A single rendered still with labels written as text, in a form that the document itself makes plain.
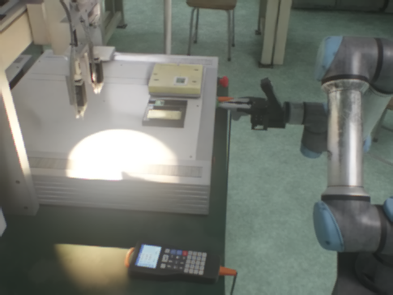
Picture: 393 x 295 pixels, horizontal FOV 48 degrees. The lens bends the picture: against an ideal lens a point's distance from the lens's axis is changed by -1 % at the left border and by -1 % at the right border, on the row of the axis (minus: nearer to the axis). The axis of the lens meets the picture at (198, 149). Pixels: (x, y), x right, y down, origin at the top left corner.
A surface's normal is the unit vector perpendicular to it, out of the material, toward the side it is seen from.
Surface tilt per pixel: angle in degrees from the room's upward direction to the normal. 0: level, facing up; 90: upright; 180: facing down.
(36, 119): 0
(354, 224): 44
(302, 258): 0
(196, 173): 0
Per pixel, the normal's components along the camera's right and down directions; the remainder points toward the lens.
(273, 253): 0.02, -0.81
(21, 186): -0.07, 0.58
